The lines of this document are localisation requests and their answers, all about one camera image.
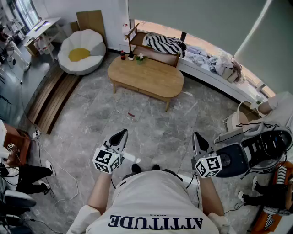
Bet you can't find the large brown board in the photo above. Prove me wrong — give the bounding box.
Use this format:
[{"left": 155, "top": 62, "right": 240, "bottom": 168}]
[{"left": 76, "top": 10, "right": 108, "bottom": 46}]

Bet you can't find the brown wooden shelf rack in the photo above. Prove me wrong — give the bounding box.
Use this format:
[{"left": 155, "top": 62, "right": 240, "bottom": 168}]
[{"left": 125, "top": 22, "right": 181, "bottom": 68}]

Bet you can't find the grey office chair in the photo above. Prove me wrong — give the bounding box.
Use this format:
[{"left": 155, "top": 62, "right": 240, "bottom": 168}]
[
  {"left": 215, "top": 127, "right": 293, "bottom": 180},
  {"left": 0, "top": 189, "right": 37, "bottom": 234}
]

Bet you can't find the person's right forearm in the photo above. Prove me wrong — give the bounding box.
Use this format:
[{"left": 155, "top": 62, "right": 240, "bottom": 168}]
[{"left": 198, "top": 175, "right": 225, "bottom": 217}]

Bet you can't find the white desk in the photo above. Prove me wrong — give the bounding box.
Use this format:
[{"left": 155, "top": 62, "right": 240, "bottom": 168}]
[{"left": 24, "top": 17, "right": 62, "bottom": 62}]

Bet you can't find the wooden coffee table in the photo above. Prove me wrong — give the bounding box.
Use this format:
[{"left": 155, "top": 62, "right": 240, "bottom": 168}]
[{"left": 107, "top": 53, "right": 185, "bottom": 112}]

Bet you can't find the person's left forearm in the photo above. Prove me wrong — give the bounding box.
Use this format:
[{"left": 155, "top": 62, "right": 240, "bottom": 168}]
[{"left": 87, "top": 170, "right": 116, "bottom": 215}]

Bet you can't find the brown cardboard box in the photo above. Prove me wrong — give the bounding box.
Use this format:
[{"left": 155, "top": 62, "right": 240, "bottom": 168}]
[{"left": 23, "top": 42, "right": 39, "bottom": 57}]

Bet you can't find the small white flower plant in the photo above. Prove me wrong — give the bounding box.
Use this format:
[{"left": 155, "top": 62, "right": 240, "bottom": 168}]
[{"left": 250, "top": 95, "right": 264, "bottom": 109}]

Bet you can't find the orange striped chair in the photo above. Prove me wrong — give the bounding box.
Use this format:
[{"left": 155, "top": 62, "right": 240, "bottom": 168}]
[{"left": 250, "top": 161, "right": 293, "bottom": 234}]

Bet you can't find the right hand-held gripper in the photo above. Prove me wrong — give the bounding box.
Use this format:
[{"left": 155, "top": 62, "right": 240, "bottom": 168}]
[{"left": 191, "top": 132, "right": 223, "bottom": 179}]

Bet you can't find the egg-shaped white yellow beanbag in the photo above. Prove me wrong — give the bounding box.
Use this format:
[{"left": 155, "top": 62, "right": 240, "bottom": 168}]
[{"left": 57, "top": 28, "right": 107, "bottom": 76}]

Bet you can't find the glass window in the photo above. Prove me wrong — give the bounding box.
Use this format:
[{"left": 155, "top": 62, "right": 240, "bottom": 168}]
[{"left": 12, "top": 0, "right": 43, "bottom": 29}]

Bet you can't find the white round basket table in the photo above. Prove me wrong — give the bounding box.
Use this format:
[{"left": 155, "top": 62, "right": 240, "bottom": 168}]
[{"left": 223, "top": 100, "right": 261, "bottom": 134}]

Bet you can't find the person's white printed t-shirt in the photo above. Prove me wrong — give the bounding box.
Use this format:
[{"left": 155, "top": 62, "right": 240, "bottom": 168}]
[{"left": 66, "top": 170, "right": 238, "bottom": 234}]

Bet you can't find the black white striped blanket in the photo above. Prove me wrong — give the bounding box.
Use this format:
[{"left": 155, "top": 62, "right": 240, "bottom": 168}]
[{"left": 145, "top": 32, "right": 188, "bottom": 58}]

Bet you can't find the brown wooden cabinet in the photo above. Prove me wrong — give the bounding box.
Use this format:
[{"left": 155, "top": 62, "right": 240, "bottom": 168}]
[{"left": 3, "top": 128, "right": 32, "bottom": 166}]

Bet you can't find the small potted white flower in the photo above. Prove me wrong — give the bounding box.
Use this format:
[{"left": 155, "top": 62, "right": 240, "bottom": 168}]
[{"left": 135, "top": 53, "right": 147, "bottom": 65}]

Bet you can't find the pile of light clothes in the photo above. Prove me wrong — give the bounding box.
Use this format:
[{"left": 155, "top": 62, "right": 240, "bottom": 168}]
[{"left": 184, "top": 44, "right": 244, "bottom": 84}]

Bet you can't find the grey roller blind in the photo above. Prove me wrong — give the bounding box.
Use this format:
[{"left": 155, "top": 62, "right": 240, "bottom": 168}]
[
  {"left": 127, "top": 0, "right": 274, "bottom": 58},
  {"left": 233, "top": 0, "right": 293, "bottom": 95}
]

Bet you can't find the wooden slat platform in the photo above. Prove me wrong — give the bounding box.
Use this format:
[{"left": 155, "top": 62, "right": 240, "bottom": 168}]
[{"left": 27, "top": 68, "right": 81, "bottom": 135}]

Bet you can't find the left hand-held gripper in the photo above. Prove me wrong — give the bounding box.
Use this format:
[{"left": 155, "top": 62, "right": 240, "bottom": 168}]
[{"left": 92, "top": 128, "right": 129, "bottom": 175}]

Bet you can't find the white window bench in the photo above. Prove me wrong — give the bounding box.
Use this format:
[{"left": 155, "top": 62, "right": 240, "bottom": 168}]
[{"left": 177, "top": 49, "right": 270, "bottom": 105}]

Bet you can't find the white plastic jug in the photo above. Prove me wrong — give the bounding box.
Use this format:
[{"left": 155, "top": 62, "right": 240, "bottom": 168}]
[{"left": 123, "top": 22, "right": 133, "bottom": 42}]

